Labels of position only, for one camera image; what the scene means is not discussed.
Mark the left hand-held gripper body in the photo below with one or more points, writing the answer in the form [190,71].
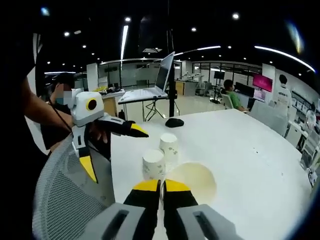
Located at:
[85,110]

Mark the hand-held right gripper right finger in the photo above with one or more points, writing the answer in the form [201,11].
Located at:
[182,210]

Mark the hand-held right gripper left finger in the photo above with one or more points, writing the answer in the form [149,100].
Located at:
[140,207]

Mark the white bowl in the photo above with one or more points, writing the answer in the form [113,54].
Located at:
[192,182]

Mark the white printed paper cup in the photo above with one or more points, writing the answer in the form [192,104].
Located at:
[153,165]
[169,147]

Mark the person's left hand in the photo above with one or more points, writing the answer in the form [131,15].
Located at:
[98,133]

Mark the black computer mouse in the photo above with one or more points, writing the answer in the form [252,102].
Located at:
[174,122]

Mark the white mesh office chair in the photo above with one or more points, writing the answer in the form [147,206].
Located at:
[65,200]

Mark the silver laptop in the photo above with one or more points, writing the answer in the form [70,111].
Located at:
[155,85]

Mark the black tripod stand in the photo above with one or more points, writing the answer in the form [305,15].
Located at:
[171,82]

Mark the person's black clothed torso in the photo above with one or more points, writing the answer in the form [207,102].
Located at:
[15,125]

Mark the straight ceiling light strip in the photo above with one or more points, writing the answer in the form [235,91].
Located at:
[124,42]

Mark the pink display screen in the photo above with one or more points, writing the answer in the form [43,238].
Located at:
[262,83]

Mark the curved ceiling light strip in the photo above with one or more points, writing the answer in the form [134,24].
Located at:
[285,57]

